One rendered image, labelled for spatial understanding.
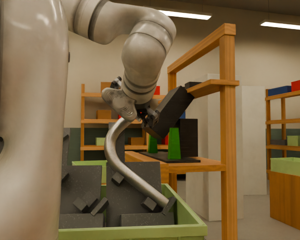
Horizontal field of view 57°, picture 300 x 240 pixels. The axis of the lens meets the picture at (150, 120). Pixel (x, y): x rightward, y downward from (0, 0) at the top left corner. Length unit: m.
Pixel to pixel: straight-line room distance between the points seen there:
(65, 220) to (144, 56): 0.45
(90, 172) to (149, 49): 0.46
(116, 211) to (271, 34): 8.54
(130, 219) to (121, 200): 0.08
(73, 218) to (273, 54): 8.47
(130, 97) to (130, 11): 0.19
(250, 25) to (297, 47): 1.65
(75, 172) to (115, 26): 0.46
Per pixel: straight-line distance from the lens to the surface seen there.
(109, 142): 0.74
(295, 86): 6.74
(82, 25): 0.47
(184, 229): 0.53
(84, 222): 0.72
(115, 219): 0.76
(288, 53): 9.25
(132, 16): 0.48
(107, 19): 0.46
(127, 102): 0.58
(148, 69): 0.44
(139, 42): 0.43
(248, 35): 8.62
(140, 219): 0.71
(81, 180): 0.80
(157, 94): 6.55
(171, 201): 0.72
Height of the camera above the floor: 1.12
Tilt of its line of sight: 3 degrees up
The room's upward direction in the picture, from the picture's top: straight up
